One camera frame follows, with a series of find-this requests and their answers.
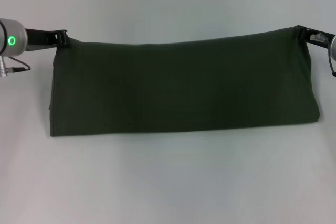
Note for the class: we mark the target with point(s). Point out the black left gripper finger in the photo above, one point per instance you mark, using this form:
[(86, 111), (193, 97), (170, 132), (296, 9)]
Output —
[(62, 39)]

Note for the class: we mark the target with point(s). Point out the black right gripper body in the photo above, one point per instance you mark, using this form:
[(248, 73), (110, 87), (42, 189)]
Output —
[(319, 37)]

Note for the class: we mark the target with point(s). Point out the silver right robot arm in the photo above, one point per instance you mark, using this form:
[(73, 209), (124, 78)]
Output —
[(333, 48)]

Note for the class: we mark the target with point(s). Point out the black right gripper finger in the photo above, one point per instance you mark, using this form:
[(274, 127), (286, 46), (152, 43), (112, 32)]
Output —
[(298, 32)]

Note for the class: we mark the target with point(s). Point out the metal left wrist connector plug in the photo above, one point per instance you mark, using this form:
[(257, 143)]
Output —
[(8, 68)]

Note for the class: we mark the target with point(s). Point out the metal right wrist connector plug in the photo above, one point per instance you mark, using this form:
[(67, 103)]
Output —
[(318, 37)]

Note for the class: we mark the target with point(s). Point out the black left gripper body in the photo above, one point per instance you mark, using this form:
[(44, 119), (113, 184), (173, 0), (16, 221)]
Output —
[(40, 37)]

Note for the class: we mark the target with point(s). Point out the metal wrist connector plug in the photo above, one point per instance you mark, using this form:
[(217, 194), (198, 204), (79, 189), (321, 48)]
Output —
[(318, 37), (8, 68)]

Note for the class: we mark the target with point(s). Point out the dark green t-shirt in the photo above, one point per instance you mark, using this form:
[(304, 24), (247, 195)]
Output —
[(183, 90)]

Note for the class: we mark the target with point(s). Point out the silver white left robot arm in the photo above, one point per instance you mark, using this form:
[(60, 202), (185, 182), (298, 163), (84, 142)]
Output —
[(11, 39)]

